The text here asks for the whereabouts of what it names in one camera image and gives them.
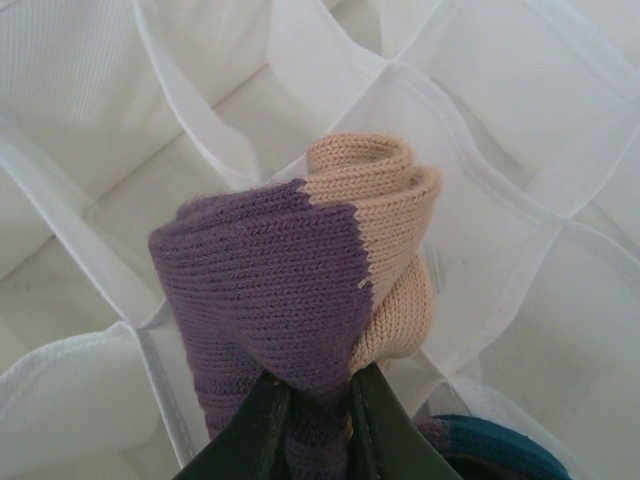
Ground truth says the purple sock with teal toe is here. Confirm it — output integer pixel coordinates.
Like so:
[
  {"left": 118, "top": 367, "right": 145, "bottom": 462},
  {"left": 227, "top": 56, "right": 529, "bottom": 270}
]
[{"left": 414, "top": 413, "right": 571, "bottom": 480}]

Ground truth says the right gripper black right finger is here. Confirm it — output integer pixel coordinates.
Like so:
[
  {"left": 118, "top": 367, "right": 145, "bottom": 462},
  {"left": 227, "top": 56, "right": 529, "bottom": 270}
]
[{"left": 348, "top": 367, "right": 454, "bottom": 480}]

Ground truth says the white fabric divided organizer box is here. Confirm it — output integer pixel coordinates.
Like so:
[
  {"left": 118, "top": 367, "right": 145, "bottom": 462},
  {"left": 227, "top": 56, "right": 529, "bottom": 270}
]
[{"left": 0, "top": 0, "right": 640, "bottom": 480}]

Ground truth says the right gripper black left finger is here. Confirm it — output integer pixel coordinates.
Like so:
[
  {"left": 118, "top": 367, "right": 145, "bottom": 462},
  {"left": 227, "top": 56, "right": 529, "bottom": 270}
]
[{"left": 182, "top": 374, "right": 295, "bottom": 480}]

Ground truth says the purple sock with beige toe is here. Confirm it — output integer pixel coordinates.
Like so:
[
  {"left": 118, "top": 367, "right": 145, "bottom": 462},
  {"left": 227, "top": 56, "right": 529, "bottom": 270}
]
[{"left": 148, "top": 133, "right": 445, "bottom": 480}]

